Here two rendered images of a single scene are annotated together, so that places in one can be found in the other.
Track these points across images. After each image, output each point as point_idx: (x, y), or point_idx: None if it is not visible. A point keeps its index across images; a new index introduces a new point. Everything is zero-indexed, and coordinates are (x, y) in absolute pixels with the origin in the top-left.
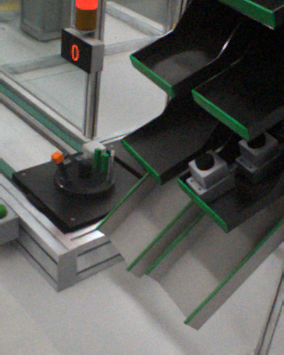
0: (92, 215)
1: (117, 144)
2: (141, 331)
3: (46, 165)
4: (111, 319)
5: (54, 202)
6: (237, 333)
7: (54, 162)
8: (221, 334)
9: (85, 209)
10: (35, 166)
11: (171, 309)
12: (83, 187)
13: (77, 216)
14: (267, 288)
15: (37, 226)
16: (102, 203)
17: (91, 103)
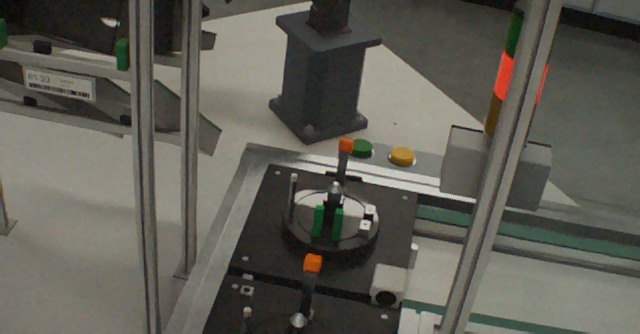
0: (264, 188)
1: (381, 326)
2: (132, 195)
3: (405, 226)
4: (170, 192)
5: (322, 182)
6: (34, 240)
7: (403, 235)
8: (50, 231)
9: (281, 192)
10: (411, 215)
11: (119, 229)
12: (310, 199)
13: (277, 178)
14: (20, 313)
15: (303, 157)
16: (273, 210)
17: (456, 269)
